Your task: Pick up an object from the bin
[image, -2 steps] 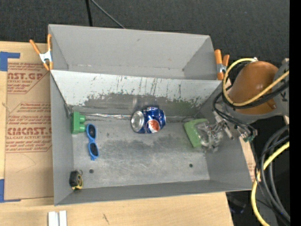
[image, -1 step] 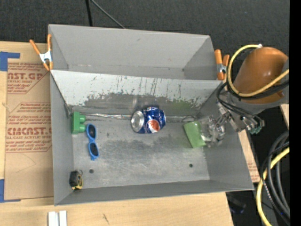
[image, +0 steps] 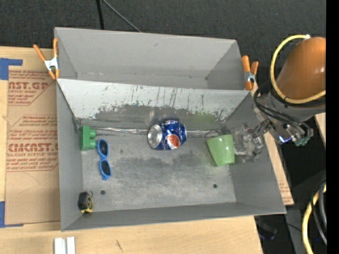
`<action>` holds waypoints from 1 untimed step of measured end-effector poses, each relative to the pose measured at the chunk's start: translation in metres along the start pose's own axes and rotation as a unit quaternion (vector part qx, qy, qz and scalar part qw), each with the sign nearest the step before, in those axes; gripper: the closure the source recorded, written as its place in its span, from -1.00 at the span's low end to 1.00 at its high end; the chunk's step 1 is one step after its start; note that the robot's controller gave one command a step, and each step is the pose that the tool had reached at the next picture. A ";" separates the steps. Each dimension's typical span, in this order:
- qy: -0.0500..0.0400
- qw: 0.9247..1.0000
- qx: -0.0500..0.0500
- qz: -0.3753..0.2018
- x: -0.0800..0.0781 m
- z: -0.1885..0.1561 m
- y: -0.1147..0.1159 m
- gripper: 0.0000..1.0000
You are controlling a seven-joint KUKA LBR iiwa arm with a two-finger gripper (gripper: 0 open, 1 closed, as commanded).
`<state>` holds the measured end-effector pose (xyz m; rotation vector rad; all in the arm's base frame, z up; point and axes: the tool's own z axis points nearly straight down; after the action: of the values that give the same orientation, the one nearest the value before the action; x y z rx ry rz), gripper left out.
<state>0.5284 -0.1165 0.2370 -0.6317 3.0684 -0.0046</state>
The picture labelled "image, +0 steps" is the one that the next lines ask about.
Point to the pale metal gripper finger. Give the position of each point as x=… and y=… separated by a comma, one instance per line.
x=250, y=132
x=250, y=151

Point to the green cup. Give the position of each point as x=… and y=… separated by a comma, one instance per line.
x=221, y=151

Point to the crushed blue drink can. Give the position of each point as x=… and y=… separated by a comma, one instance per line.
x=169, y=135

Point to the grey metal bin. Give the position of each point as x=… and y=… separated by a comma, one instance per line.
x=159, y=179

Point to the blue sunglasses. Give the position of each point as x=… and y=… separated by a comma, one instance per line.
x=103, y=159

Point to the green toy brick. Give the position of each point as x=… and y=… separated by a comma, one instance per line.
x=86, y=139

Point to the black and yellow tape measure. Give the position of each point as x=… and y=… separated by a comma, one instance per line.
x=85, y=202

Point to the brown cardboard board, red print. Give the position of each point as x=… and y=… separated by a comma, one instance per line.
x=31, y=189

